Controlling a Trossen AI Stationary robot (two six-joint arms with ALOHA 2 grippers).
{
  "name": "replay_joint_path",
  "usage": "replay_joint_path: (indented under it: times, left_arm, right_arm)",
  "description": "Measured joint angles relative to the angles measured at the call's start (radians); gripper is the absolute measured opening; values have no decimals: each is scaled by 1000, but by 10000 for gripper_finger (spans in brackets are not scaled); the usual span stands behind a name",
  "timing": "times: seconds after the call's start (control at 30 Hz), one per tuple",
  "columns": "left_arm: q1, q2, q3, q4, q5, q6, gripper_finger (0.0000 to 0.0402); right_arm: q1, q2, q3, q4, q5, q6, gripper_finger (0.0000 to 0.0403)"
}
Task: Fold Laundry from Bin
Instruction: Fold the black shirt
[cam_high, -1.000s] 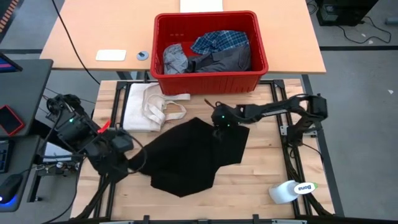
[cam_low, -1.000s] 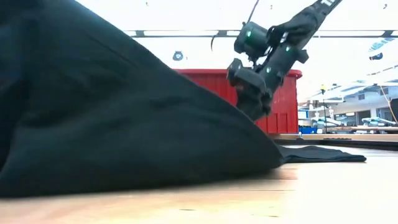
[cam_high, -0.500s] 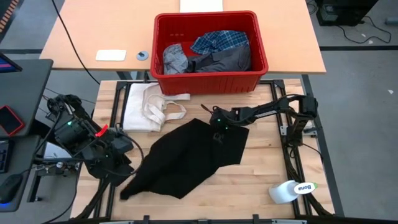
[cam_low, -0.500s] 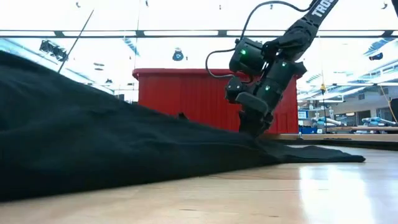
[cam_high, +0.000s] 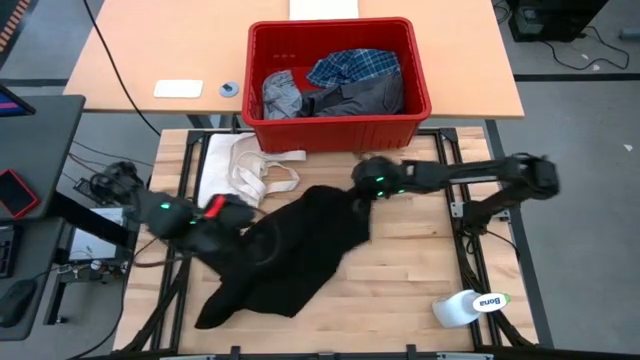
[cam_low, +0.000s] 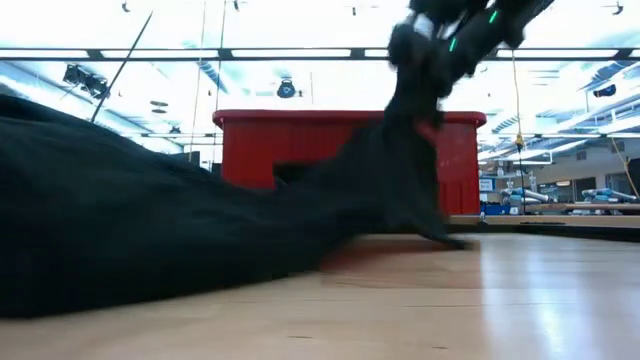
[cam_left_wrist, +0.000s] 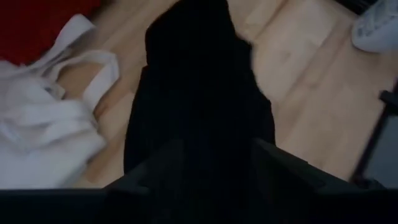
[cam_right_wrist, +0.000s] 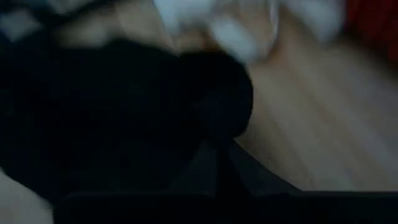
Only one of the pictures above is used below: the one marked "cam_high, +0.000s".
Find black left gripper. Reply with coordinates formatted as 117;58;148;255
192;193;257;254

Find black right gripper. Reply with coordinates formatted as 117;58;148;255
351;155;404;229

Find black garment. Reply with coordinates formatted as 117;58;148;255
193;184;374;330

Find red plastic laundry bin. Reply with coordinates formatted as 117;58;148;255
241;17;433;154

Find red tag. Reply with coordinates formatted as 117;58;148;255
204;195;228;220

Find white canvas tote bag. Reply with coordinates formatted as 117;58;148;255
198;132;308;211

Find silver metal mounting plate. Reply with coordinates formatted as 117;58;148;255
449;201;511;221

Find dark grey shirt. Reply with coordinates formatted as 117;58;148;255
299;73;405;119

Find white Bona bottle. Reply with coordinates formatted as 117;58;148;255
431;289;512;329

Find light grey garment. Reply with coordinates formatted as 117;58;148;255
261;69;304;121

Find white rectangular pad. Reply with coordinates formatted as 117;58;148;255
153;79;204;99

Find blue plaid shirt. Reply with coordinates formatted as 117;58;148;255
305;48;402;90

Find black power adapter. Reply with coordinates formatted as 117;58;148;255
73;178;97;201

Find light wood desk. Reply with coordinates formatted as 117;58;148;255
63;0;525;120

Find black side desk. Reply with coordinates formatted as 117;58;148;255
0;94;139;342

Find white paper sheet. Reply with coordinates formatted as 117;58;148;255
288;0;360;21

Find red-edged black phone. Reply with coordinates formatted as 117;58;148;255
0;168;40;220

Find black keyboard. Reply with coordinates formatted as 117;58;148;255
0;227;16;279

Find black computer mouse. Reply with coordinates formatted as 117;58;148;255
0;279;37;329

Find laptop screen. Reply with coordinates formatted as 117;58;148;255
0;83;37;119

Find black computer tower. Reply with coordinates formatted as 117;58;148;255
507;0;609;43

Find black panel orange stripes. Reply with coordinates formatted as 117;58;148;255
0;0;39;54

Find black metal table frame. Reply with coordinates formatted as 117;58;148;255
113;127;540;360

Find long black cable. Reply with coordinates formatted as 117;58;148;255
82;0;162;137

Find black floor cable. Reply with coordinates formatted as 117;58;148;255
542;24;630;71

